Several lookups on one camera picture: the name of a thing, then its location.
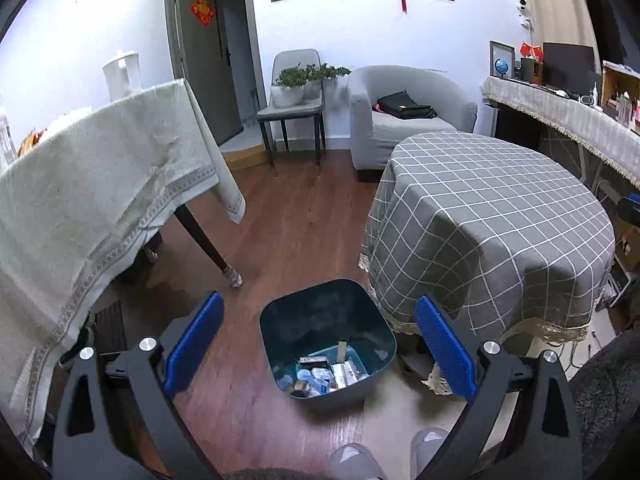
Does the black handbag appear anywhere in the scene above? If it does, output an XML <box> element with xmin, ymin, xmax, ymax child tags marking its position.
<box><xmin>373</xmin><ymin>91</ymin><xmax>437</xmax><ymax>120</ymax></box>

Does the framed picture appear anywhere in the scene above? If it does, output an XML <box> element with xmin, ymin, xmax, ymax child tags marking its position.
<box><xmin>489</xmin><ymin>40</ymin><xmax>515</xmax><ymax>78</ymax></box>

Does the dark wooden table leg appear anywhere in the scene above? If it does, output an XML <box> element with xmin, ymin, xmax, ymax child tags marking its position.
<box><xmin>174</xmin><ymin>205</ymin><xmax>243</xmax><ymax>288</ymax></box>

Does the potted plant white pot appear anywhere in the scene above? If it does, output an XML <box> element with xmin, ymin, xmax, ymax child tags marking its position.
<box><xmin>271</xmin><ymin>63</ymin><xmax>350</xmax><ymax>108</ymax></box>

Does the white kettle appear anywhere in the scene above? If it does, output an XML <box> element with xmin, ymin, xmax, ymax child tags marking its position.
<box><xmin>102</xmin><ymin>51</ymin><xmax>142</xmax><ymax>102</ymax></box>

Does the dark teal trash bin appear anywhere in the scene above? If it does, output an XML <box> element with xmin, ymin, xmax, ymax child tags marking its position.
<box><xmin>259</xmin><ymin>278</ymin><xmax>397</xmax><ymax>411</ymax></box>

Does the small blue globe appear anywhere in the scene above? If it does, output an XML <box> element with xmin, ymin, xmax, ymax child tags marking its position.
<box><xmin>494</xmin><ymin>58</ymin><xmax>510</xmax><ymax>78</ymax></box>

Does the dark grey door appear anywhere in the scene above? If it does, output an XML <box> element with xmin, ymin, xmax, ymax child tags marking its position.
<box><xmin>164</xmin><ymin>0</ymin><xmax>262</xmax><ymax>153</ymax></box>

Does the white security camera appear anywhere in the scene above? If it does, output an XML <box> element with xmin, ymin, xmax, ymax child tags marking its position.
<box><xmin>518</xmin><ymin>0</ymin><xmax>532</xmax><ymax>29</ymax></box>

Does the grey armchair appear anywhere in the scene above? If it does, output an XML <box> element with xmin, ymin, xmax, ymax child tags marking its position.
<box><xmin>346</xmin><ymin>65</ymin><xmax>477</xmax><ymax>171</ymax></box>

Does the red door fu sticker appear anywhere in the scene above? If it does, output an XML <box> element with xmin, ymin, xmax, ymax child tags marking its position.
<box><xmin>190</xmin><ymin>0</ymin><xmax>216</xmax><ymax>27</ymax></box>

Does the grey dining chair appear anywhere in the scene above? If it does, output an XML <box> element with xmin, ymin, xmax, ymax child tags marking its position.
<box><xmin>256</xmin><ymin>49</ymin><xmax>326</xmax><ymax>168</ymax></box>

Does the beige patterned tablecloth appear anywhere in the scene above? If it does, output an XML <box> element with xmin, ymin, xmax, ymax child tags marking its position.
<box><xmin>1</xmin><ymin>79</ymin><xmax>245</xmax><ymax>450</ymax></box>

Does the beige fringed sideboard cloth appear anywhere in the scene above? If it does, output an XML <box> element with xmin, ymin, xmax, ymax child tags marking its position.
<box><xmin>480</xmin><ymin>76</ymin><xmax>639</xmax><ymax>188</ymax></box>

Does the black monitor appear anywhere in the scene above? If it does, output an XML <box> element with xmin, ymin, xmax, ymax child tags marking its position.
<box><xmin>542</xmin><ymin>42</ymin><xmax>596</xmax><ymax>96</ymax></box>

